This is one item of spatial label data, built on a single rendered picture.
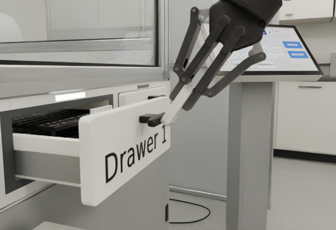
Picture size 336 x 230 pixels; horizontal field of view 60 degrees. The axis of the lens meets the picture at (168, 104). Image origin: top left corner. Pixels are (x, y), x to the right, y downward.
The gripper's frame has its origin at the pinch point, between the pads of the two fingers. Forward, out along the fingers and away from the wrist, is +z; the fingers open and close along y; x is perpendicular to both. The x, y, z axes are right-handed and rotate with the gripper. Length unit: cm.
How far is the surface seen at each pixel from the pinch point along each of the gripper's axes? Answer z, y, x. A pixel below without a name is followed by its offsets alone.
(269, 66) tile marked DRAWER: -13, -7, -87
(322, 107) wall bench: -11, -74, -289
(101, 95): 11.2, 16.3, -10.0
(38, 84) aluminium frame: 8.6, 17.8, 7.9
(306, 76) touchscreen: -18, -22, -96
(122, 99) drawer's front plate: 11.8, 14.5, -17.0
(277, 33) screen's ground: -28, 0, -105
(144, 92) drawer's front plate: 10.9, 14.3, -28.3
